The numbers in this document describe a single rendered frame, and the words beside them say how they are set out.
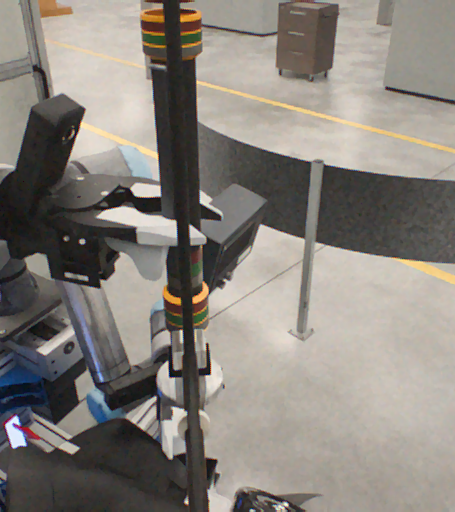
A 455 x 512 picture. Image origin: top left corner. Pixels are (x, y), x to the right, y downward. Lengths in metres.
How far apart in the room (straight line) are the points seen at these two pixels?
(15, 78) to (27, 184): 2.21
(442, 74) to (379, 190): 4.60
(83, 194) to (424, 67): 6.59
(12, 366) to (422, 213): 1.72
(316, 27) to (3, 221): 6.85
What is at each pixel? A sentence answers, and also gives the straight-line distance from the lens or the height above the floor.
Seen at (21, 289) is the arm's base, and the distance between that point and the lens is 1.40.
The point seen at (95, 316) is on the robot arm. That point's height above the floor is 1.26.
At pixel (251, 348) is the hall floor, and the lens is 2.76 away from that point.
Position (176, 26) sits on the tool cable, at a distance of 0.32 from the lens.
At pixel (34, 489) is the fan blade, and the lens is 0.57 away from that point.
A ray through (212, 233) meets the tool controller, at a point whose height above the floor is 1.24.
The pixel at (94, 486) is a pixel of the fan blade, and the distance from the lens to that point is 0.60.
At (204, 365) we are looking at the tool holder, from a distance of 0.49.
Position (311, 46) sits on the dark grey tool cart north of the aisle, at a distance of 7.33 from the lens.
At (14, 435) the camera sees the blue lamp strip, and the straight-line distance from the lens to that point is 0.97.
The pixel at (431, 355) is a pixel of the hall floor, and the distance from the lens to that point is 2.91.
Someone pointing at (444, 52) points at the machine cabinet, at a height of 0.55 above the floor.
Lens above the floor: 1.87
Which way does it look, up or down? 32 degrees down
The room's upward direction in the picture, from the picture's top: straight up
